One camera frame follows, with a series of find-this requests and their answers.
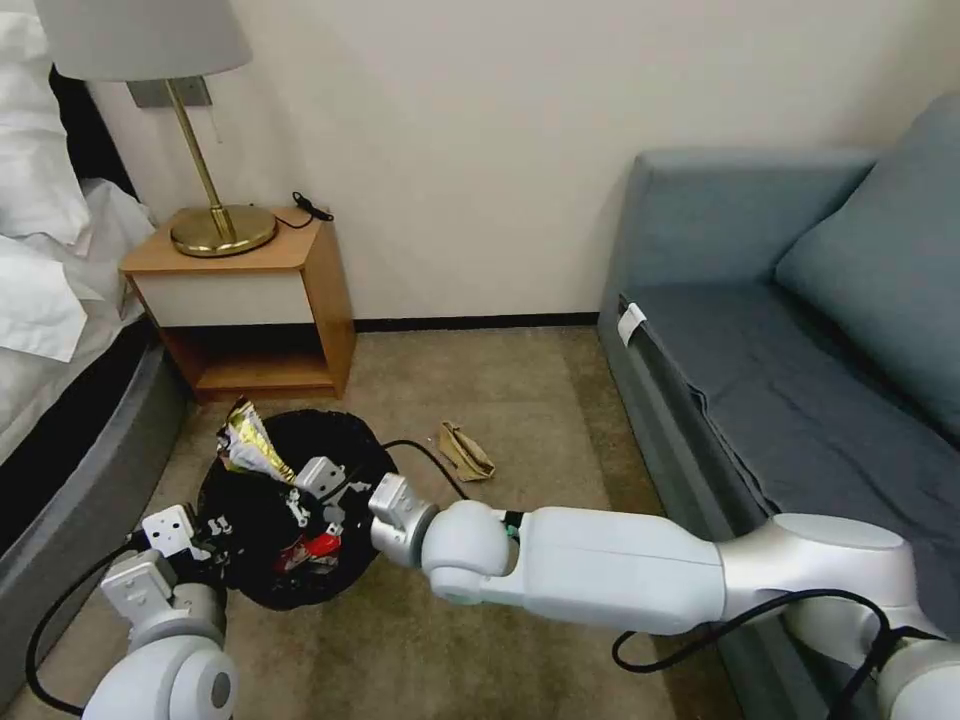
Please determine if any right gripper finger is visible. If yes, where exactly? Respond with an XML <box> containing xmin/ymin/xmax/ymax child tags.
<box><xmin>317</xmin><ymin>500</ymin><xmax>351</xmax><ymax>547</ymax></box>
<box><xmin>283</xmin><ymin>485</ymin><xmax>316</xmax><ymax>531</ymax></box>

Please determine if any black trash bin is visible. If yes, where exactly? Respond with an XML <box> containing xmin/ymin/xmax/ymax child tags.
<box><xmin>196</xmin><ymin>410</ymin><xmax>403</xmax><ymax>613</ymax></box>

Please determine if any red snack packet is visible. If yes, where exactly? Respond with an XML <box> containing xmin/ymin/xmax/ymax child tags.
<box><xmin>278</xmin><ymin>527</ymin><xmax>345</xmax><ymax>576</ymax></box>

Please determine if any gold and white snack wrapper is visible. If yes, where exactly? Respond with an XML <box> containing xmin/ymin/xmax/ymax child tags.
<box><xmin>215</xmin><ymin>395</ymin><xmax>298</xmax><ymax>486</ymax></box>

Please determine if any crumpled brown paper bag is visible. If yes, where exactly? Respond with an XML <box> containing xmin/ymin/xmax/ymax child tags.
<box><xmin>437</xmin><ymin>420</ymin><xmax>498</xmax><ymax>482</ymax></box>

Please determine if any grey bed base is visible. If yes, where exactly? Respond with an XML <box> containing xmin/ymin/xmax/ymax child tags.
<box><xmin>0</xmin><ymin>313</ymin><xmax>190</xmax><ymax>601</ymax></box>

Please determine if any black baseboard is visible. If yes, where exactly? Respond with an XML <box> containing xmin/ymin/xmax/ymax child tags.
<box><xmin>352</xmin><ymin>310</ymin><xmax>602</xmax><ymax>336</ymax></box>

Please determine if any wooden bedside table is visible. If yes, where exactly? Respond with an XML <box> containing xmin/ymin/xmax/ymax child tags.
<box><xmin>119</xmin><ymin>205</ymin><xmax>358</xmax><ymax>407</ymax></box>

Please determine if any white bed duvet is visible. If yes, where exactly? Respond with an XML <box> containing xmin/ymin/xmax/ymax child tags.
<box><xmin>0</xmin><ymin>176</ymin><xmax>163</xmax><ymax>468</ymax></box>

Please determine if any white sofa tag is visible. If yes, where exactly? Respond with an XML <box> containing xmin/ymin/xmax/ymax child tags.
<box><xmin>617</xmin><ymin>302</ymin><xmax>649</xmax><ymax>351</ymax></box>

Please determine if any black headboard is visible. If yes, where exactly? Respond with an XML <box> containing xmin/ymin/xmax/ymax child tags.
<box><xmin>49</xmin><ymin>62</ymin><xmax>160</xmax><ymax>228</ymax></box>

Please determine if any white pillow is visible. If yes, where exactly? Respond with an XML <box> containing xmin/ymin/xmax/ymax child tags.
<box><xmin>0</xmin><ymin>0</ymin><xmax>93</xmax><ymax>246</ymax></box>

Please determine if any blue-grey sofa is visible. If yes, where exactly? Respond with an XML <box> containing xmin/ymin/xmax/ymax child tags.
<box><xmin>597</xmin><ymin>92</ymin><xmax>960</xmax><ymax>720</ymax></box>

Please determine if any brass lamp with grey shade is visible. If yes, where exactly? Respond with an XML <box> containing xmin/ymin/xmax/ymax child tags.
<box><xmin>32</xmin><ymin>0</ymin><xmax>277</xmax><ymax>259</ymax></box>

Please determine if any blue-grey sofa cushion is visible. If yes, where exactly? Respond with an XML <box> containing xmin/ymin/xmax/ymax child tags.
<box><xmin>774</xmin><ymin>152</ymin><xmax>960</xmax><ymax>453</ymax></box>

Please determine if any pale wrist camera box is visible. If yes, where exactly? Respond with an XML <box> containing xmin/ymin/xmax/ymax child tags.
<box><xmin>295</xmin><ymin>456</ymin><xmax>348</xmax><ymax>502</ymax></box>
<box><xmin>141</xmin><ymin>503</ymin><xmax>199</xmax><ymax>561</ymax></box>

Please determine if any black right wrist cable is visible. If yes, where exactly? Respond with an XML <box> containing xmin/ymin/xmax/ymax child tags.
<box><xmin>383</xmin><ymin>438</ymin><xmax>522</xmax><ymax>528</ymax></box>

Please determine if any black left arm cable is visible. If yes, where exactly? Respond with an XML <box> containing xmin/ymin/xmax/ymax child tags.
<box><xmin>25</xmin><ymin>527</ymin><xmax>151</xmax><ymax>715</ymax></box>

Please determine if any black lamp cord with switch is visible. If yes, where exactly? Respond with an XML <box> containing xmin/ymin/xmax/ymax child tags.
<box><xmin>272</xmin><ymin>190</ymin><xmax>336</xmax><ymax>231</ymax></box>

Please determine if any black right elbow cable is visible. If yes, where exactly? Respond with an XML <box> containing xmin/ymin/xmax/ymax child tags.
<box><xmin>610</xmin><ymin>587</ymin><xmax>960</xmax><ymax>720</ymax></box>

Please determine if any grey wall plate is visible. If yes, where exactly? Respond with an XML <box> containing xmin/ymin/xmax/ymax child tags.
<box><xmin>126</xmin><ymin>74</ymin><xmax>212</xmax><ymax>111</ymax></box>

